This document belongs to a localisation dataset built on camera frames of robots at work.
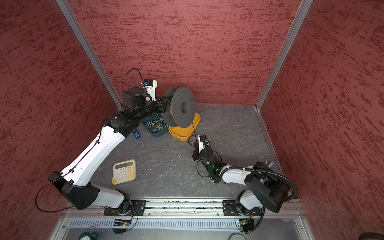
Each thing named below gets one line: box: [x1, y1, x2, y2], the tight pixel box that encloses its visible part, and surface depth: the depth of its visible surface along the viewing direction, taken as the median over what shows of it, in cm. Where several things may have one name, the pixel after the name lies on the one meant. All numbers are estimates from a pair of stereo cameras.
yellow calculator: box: [112, 159, 137, 185], surface depth 85 cm
